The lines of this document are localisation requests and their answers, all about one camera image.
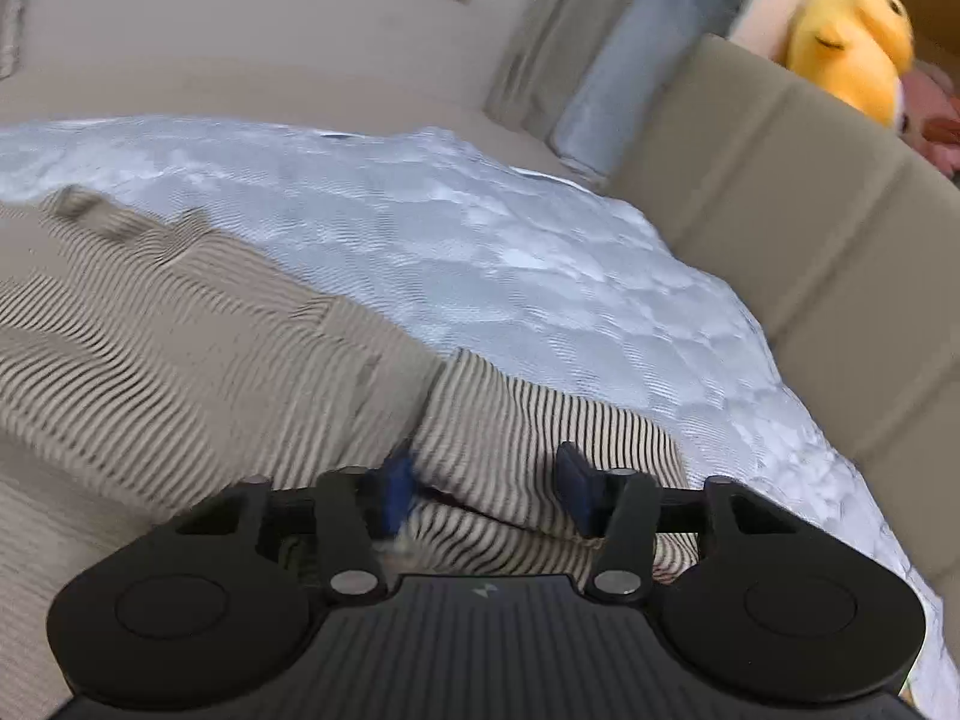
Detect beige black striped shirt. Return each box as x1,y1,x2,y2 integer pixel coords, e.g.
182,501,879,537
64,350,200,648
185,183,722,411
2,187,686,585

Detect white quilted mattress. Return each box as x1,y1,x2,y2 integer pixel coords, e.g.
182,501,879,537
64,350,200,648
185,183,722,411
0,115,944,720

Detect beige padded headboard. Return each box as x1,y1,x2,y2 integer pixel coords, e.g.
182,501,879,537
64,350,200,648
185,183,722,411
610,37,958,592

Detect grey rolled bedding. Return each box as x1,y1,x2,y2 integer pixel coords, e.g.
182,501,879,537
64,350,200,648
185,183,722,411
548,0,737,184

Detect pink plush toy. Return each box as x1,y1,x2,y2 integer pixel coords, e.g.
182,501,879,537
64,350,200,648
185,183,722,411
901,60,960,182

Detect right beige curtain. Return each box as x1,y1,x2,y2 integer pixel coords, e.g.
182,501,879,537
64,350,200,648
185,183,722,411
485,0,630,140

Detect yellow duck plush toy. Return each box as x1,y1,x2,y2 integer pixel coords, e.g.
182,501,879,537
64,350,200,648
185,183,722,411
784,0,914,130

